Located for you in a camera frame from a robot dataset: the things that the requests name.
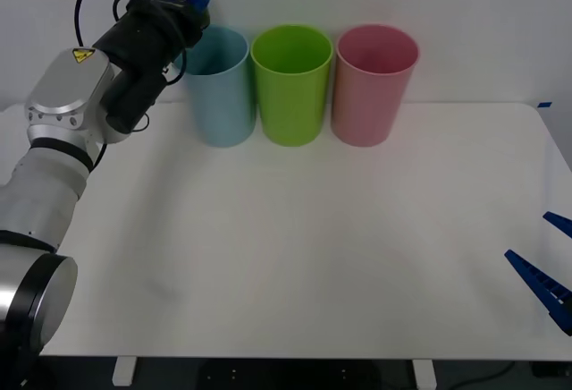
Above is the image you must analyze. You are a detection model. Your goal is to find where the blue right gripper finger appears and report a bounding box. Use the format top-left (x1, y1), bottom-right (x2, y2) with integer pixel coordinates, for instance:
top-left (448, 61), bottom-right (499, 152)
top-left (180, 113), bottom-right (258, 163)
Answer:
top-left (504, 249), bottom-right (572, 336)
top-left (542, 211), bottom-right (572, 235)

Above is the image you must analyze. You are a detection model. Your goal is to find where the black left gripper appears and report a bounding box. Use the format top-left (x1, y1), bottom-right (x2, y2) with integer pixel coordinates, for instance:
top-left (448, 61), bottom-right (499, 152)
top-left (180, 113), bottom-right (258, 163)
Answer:
top-left (92, 0), bottom-right (212, 74)

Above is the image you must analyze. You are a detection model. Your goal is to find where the pale blue plastic bin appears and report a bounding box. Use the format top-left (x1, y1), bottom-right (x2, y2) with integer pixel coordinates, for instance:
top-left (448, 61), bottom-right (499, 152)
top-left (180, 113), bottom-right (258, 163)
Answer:
top-left (173, 24), bottom-right (257, 148)

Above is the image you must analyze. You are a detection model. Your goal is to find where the white table leg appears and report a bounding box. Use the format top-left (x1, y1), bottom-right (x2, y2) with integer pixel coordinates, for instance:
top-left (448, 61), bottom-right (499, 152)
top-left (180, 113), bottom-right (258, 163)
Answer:
top-left (112, 356), bottom-right (137, 387)
top-left (412, 360), bottom-right (437, 390)

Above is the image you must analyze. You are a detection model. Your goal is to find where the green plastic bin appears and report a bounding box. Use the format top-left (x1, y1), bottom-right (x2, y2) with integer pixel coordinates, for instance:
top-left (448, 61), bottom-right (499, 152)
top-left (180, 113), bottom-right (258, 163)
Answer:
top-left (249, 23), bottom-right (335, 148)

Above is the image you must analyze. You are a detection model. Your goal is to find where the pink plastic bin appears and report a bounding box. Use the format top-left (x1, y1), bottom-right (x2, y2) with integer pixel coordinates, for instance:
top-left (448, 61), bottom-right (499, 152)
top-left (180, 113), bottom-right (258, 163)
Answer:
top-left (330, 23), bottom-right (421, 148)

